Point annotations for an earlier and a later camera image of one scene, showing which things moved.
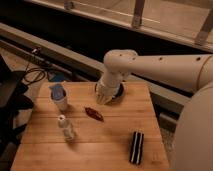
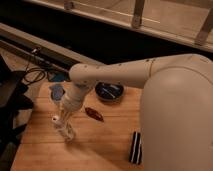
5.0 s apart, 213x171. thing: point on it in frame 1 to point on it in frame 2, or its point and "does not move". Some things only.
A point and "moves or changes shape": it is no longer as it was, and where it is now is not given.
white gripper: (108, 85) to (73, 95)
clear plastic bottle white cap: (68, 132) moves or changes shape
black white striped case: (136, 147) does not move
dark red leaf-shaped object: (92, 113) does not move
